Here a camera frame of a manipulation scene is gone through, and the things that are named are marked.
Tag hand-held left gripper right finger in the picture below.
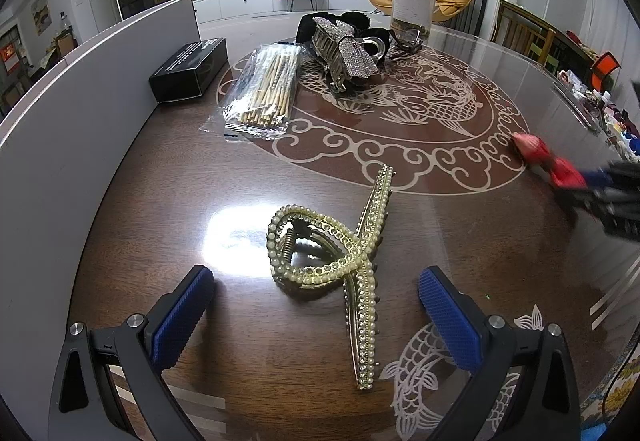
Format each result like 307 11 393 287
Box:
418 266 583 441

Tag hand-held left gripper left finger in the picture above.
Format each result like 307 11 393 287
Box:
47 265 215 441

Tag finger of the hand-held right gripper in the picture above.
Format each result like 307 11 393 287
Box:
552 186 608 218
582 168 618 190

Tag red hair bow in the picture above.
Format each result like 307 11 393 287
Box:
511 132 588 189

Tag gold pearl hair claw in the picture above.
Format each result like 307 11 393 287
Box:
266 163 396 391

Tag brown patterned glossy desktop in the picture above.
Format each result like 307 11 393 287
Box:
67 11 640 441

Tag pile of assorted small items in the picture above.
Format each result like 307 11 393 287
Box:
555 68 640 154

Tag orange black chair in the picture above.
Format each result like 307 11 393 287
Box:
590 52 621 94

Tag dark wooden chair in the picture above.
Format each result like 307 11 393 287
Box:
491 0 557 60

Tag floral patterned cloth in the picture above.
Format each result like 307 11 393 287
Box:
580 368 632 428

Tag grey partition board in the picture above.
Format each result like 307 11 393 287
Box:
0 0 197 422

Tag dark translucent hair claw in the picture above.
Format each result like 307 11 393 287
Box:
390 28 427 60

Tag bag of cotton swabs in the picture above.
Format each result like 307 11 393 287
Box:
200 42 308 142

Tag glass jar with white label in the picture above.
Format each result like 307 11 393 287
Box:
391 0 437 42

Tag black rectangular box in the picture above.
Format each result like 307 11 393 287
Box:
149 37 229 103

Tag rhinestone bow hair claw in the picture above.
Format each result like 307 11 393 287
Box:
311 16 388 94

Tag black plush hair accessories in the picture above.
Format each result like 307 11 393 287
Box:
295 11 393 66

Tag framed wall painting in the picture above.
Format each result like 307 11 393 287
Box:
31 0 53 36

